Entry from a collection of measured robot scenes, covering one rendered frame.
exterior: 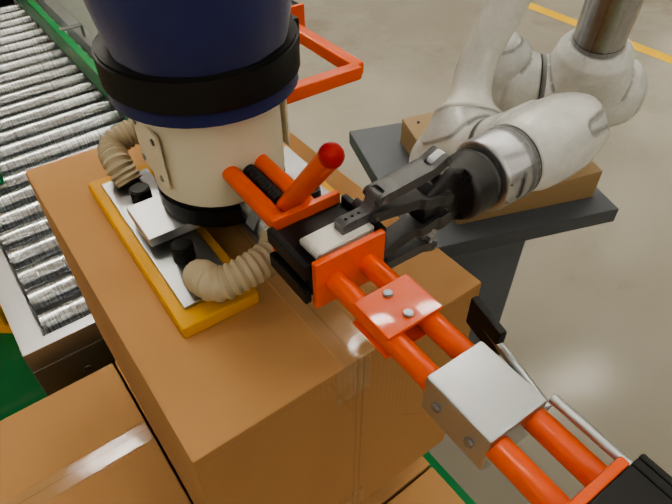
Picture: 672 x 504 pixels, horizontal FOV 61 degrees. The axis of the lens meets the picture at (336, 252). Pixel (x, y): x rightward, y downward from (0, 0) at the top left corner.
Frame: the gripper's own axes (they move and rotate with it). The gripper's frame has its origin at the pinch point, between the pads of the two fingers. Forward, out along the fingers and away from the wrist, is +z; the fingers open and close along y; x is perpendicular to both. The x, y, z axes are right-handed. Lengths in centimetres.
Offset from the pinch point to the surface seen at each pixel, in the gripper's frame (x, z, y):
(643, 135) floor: 73, -252, 120
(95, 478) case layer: 32, 32, 66
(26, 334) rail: 70, 33, 60
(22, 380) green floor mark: 112, 44, 120
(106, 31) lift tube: 23.7, 9.7, -16.8
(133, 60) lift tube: 21.0, 8.7, -14.6
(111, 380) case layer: 51, 22, 66
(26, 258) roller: 102, 26, 67
